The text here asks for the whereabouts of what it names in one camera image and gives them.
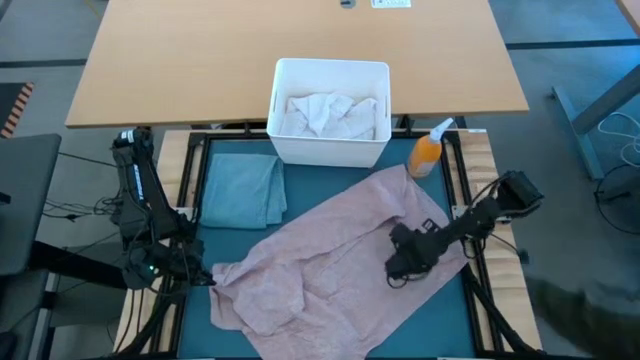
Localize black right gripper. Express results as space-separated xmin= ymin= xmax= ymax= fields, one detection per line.
xmin=384 ymin=222 xmax=452 ymax=281

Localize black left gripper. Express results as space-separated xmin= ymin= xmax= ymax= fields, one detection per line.
xmin=160 ymin=238 xmax=218 ymax=290

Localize pink garment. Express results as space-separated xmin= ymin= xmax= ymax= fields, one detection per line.
xmin=208 ymin=164 xmax=471 ymax=360

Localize light blue denim jeans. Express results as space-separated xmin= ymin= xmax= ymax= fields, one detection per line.
xmin=199 ymin=152 xmax=289 ymax=231

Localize large white cloth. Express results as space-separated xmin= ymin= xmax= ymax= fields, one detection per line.
xmin=278 ymin=91 xmax=379 ymax=141

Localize white plastic laundry bin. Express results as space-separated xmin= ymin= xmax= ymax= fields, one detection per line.
xmin=266 ymin=57 xmax=393 ymax=169

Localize orange spray bottle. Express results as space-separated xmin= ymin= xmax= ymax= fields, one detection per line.
xmin=407 ymin=117 xmax=457 ymax=180

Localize tan wooden desk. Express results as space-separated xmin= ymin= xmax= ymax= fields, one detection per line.
xmin=64 ymin=0 xmax=531 ymax=129

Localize grey desk leg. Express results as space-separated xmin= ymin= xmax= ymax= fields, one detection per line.
xmin=551 ymin=63 xmax=640 ymax=181

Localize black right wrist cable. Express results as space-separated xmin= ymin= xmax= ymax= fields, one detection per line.
xmin=384 ymin=269 xmax=432 ymax=291

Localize black aluminium table frame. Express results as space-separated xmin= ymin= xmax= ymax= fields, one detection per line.
xmin=99 ymin=128 xmax=566 ymax=360

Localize white floor cable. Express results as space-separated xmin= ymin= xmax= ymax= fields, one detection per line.
xmin=597 ymin=111 xmax=640 ymax=169

